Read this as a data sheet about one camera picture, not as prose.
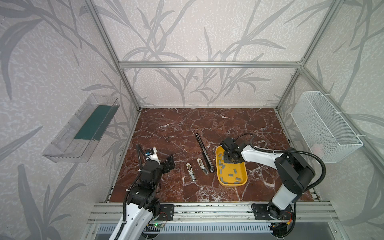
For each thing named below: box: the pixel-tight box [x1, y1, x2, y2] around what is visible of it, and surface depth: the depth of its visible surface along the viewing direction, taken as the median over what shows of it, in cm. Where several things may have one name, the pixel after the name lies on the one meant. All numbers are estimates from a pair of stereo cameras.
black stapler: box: [195, 133, 216, 173], surface depth 93 cm
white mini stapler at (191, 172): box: [186, 162, 197, 182], surface depth 86 cm
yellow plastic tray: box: [215, 145, 248, 187], surface depth 88 cm
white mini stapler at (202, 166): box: [196, 158, 210, 175], surface depth 89 cm
